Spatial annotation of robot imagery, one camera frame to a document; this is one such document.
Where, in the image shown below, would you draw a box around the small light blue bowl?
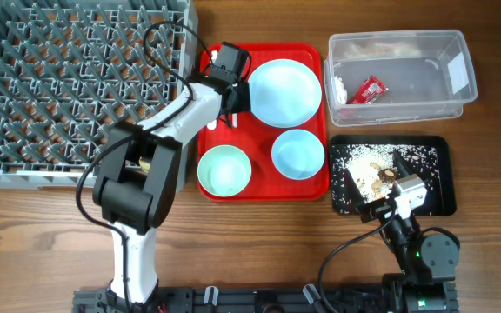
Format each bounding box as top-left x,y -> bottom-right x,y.
271,129 -> 325,180

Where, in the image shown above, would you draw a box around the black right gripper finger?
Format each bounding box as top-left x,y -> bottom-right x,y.
344,169 -> 365,209
392,150 -> 412,177

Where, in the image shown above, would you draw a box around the red sauce packet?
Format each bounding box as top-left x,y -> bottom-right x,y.
348,75 -> 388,104

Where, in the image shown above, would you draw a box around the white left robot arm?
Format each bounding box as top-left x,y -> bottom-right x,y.
93,77 -> 251,312

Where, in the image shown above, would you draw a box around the yellow plastic cup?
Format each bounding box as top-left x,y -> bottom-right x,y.
138,157 -> 151,174

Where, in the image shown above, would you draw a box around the grey dishwasher rack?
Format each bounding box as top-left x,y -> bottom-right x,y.
0,0 -> 198,190

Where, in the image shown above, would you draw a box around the white plastic fork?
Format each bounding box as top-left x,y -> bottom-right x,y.
231,114 -> 238,128

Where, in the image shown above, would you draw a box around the clear plastic waste bin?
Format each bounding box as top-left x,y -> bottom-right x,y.
324,30 -> 478,127

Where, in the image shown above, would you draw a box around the white plastic spoon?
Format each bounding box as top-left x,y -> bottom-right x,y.
207,50 -> 218,130

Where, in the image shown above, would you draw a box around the large light blue plate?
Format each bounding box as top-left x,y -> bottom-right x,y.
248,59 -> 322,129

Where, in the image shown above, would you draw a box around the red plastic tray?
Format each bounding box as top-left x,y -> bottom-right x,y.
197,43 -> 329,203

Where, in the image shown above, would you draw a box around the black waste tray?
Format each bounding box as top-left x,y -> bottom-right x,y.
328,135 -> 457,216

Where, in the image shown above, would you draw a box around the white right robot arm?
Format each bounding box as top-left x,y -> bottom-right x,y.
306,144 -> 460,312

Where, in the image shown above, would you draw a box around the food scraps and rice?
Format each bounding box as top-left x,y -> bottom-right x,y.
329,144 -> 442,216

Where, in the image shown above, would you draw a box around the green bowl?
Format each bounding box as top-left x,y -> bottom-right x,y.
197,145 -> 252,197

